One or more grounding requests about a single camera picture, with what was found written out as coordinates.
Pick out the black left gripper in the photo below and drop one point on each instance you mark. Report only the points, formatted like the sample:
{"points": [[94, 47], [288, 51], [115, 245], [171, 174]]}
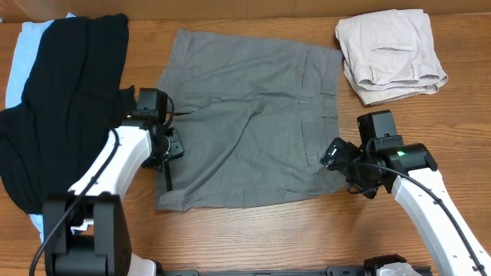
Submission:
{"points": [[176, 148]]}

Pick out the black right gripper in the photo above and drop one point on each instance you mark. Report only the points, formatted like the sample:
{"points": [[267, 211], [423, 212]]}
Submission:
{"points": [[347, 150]]}

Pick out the grey shorts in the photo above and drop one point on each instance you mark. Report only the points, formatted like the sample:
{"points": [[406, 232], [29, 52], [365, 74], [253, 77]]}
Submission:
{"points": [[254, 116]]}

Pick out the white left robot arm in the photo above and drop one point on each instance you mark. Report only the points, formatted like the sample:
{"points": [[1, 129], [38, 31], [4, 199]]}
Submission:
{"points": [[85, 229]]}

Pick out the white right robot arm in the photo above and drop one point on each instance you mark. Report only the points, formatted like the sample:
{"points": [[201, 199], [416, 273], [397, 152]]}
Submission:
{"points": [[411, 175]]}

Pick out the black shirt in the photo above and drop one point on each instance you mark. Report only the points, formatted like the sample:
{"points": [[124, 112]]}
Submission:
{"points": [[65, 115]]}

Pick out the folded beige shorts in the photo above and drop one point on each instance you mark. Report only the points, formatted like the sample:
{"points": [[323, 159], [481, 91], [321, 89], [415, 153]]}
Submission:
{"points": [[390, 55]]}

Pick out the light blue garment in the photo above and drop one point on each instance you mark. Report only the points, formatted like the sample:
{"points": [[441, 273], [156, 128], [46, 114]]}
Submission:
{"points": [[23, 61]]}

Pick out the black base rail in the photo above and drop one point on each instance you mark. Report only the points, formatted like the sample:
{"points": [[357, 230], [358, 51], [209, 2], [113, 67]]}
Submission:
{"points": [[380, 265]]}

